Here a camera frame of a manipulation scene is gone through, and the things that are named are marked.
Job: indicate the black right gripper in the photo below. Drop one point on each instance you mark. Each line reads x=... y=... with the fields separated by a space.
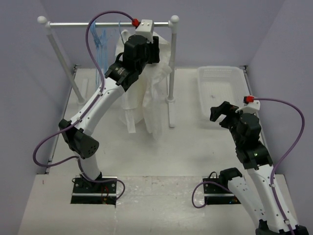
x=226 y=107

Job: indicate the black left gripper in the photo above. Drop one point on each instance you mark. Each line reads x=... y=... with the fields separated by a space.
x=155 y=48

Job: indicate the white skirt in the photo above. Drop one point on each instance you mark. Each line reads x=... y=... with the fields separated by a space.
x=142 y=101

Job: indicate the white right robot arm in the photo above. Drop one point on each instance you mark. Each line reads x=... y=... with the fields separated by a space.
x=268 y=210

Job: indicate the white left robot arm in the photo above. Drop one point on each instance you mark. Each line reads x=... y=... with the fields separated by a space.
x=128 y=66

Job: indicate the blue hanger holding garment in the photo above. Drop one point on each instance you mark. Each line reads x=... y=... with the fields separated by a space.
x=120 y=31

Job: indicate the white plastic basket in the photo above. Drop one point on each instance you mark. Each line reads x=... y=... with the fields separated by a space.
x=217 y=84

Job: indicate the blue empty hangers bunch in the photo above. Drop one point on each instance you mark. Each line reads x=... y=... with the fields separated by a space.
x=103 y=39

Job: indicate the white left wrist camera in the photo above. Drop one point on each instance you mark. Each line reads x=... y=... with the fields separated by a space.
x=145 y=29

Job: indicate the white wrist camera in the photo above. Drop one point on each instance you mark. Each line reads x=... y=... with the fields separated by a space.
x=145 y=29
x=251 y=105

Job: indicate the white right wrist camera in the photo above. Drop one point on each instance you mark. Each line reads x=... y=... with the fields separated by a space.
x=251 y=105

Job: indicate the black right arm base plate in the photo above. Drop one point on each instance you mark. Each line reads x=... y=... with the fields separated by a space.
x=215 y=195

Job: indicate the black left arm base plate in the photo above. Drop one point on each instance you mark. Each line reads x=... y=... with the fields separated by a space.
x=85 y=192

